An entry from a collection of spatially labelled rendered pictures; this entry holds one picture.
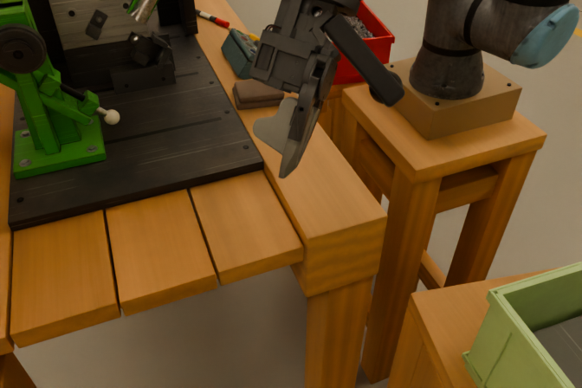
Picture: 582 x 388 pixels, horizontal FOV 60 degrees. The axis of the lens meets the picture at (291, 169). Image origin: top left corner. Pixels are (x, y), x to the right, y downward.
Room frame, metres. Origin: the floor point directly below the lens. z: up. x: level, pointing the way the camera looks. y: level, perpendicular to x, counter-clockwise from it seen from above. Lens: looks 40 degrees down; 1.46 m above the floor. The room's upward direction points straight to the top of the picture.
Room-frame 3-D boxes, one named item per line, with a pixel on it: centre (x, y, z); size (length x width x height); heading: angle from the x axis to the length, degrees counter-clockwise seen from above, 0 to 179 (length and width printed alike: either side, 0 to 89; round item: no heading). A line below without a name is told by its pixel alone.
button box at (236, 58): (1.06, 0.10, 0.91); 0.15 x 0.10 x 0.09; 21
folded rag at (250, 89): (0.90, 0.07, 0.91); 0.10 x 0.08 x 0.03; 101
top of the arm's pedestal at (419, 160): (0.93, -0.33, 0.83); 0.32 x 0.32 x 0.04; 22
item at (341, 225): (1.23, 0.18, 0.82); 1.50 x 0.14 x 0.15; 21
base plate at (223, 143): (1.13, 0.44, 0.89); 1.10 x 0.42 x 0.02; 21
